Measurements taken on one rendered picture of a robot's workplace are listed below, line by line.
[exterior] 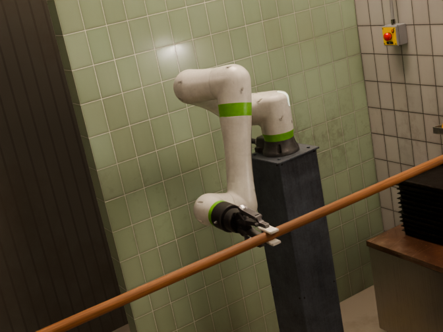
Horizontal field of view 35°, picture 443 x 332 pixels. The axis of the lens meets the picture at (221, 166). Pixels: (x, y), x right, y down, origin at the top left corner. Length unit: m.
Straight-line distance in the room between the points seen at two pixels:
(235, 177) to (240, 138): 0.14
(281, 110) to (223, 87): 0.43
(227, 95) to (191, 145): 0.98
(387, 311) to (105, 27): 1.88
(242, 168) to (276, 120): 0.42
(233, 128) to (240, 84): 0.15
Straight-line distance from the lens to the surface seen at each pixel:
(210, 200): 2.32
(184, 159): 3.32
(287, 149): 2.79
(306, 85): 3.68
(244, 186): 2.39
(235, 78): 2.38
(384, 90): 3.84
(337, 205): 2.21
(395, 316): 3.53
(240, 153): 2.39
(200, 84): 2.43
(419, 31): 3.59
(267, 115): 2.76
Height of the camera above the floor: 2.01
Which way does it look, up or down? 17 degrees down
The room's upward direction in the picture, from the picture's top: 11 degrees counter-clockwise
